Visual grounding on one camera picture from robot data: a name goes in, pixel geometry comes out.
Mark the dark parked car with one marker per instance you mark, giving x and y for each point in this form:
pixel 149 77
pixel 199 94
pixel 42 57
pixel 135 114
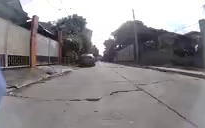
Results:
pixel 87 60

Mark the grey corrugated fence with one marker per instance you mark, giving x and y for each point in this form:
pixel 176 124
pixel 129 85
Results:
pixel 124 53

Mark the grey concrete road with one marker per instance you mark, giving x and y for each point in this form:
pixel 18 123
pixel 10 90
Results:
pixel 100 96

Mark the large green tree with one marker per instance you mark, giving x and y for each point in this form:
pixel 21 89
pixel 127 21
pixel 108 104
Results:
pixel 73 33

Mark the utility pole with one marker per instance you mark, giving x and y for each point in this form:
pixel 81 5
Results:
pixel 135 36

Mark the building with dark roof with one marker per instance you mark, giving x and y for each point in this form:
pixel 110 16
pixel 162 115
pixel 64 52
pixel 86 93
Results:
pixel 156 43

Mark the grey concrete sidewalk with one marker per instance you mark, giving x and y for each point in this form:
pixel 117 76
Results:
pixel 26 75

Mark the raised concrete kerb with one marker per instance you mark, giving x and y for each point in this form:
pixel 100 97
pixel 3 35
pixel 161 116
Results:
pixel 180 70

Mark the white fence with red posts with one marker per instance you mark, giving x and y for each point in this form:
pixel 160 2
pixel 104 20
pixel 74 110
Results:
pixel 20 45

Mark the grey concrete pillar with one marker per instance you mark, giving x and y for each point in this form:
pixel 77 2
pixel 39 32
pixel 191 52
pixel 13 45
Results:
pixel 203 43

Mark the dark building roof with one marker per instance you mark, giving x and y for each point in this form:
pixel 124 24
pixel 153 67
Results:
pixel 6 10

